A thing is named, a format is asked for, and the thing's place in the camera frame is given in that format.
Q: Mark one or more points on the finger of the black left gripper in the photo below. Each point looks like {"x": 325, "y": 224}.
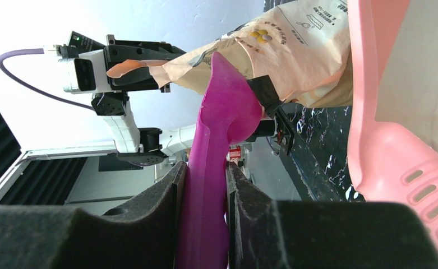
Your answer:
{"x": 137, "y": 80}
{"x": 118, "y": 51}

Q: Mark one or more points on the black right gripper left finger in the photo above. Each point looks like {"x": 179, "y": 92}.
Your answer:
{"x": 140, "y": 233}

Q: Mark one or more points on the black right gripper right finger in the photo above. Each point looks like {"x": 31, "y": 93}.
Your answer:
{"x": 268, "y": 233}

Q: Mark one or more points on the purple litter scoop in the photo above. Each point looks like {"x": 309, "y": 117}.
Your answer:
{"x": 229, "y": 113}

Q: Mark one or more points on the pink cat litter box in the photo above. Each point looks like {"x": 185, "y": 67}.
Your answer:
{"x": 393, "y": 137}

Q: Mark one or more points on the cat litter bag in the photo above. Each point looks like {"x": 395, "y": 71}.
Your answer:
{"x": 303, "y": 46}

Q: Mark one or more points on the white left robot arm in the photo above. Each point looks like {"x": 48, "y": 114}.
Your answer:
{"x": 137, "y": 146}

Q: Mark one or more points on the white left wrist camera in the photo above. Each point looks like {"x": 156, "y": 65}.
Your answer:
{"x": 78, "y": 73}

